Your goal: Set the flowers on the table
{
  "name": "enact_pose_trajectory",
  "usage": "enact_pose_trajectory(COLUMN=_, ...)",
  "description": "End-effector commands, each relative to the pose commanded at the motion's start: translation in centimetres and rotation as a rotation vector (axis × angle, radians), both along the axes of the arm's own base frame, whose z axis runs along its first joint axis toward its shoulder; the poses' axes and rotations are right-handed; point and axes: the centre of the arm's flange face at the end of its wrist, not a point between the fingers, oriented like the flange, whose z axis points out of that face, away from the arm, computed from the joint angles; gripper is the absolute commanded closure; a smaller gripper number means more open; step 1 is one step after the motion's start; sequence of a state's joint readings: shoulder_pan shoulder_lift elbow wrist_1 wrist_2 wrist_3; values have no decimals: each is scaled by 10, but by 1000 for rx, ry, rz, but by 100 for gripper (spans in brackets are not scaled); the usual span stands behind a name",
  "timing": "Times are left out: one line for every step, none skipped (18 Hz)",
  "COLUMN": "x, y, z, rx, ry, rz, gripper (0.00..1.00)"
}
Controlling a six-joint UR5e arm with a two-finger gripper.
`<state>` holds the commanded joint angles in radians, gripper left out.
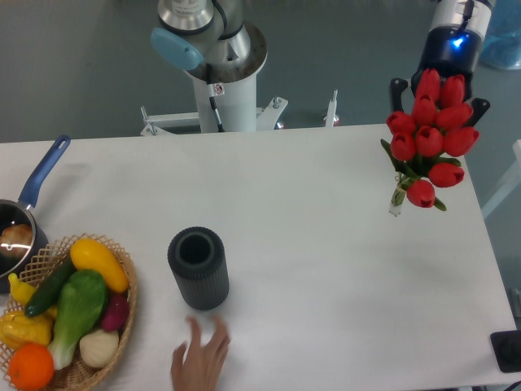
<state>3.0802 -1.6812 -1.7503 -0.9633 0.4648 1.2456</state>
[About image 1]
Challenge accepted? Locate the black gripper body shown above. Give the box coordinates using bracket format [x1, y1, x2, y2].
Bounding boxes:
[411, 27, 483, 98]

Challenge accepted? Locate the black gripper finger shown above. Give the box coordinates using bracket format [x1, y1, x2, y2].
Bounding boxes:
[389, 77, 414, 112]
[465, 98, 490, 126]

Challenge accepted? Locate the red tulip bouquet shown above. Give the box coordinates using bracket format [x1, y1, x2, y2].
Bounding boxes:
[380, 68, 480, 217]

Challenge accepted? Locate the dark grey ribbed vase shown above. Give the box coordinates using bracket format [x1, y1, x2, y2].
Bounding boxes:
[167, 226, 230, 311]

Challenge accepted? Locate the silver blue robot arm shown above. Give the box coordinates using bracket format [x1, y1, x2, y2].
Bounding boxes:
[146, 1, 495, 133]

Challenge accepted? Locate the bare human hand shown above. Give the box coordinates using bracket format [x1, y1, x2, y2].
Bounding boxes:
[170, 315, 230, 391]

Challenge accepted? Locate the blue water bottle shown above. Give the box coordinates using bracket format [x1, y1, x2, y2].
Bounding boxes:
[479, 0, 520, 70]

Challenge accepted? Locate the black device at edge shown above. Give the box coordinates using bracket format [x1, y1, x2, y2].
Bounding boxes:
[490, 330, 521, 373]

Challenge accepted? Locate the yellow squash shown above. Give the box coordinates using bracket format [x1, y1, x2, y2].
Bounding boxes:
[70, 238, 129, 293]

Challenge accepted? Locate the green bok choy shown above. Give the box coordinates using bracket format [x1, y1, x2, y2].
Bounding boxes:
[48, 270, 107, 371]

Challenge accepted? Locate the white garlic bulb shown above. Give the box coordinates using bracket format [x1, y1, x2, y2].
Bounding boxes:
[79, 329, 120, 368]

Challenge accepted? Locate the green cucumber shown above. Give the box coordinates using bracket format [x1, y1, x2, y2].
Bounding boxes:
[24, 257, 77, 318]

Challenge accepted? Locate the brown bread roll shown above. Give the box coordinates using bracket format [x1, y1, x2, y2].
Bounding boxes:
[1, 224, 33, 261]

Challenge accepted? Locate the yellow banana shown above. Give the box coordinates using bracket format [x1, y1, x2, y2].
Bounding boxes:
[5, 273, 58, 320]

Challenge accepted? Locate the yellow bell pepper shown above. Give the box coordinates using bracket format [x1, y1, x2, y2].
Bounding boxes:
[1, 310, 53, 350]

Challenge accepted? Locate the orange fruit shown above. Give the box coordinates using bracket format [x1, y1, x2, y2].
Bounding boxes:
[7, 343, 55, 390]

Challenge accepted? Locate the white metal frame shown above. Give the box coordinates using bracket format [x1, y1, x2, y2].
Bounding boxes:
[481, 139, 520, 219]

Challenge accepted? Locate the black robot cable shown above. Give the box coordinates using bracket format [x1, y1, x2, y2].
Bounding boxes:
[205, 63, 225, 133]

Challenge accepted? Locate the blue handled saucepan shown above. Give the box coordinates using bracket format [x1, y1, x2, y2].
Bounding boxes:
[1, 135, 71, 294]

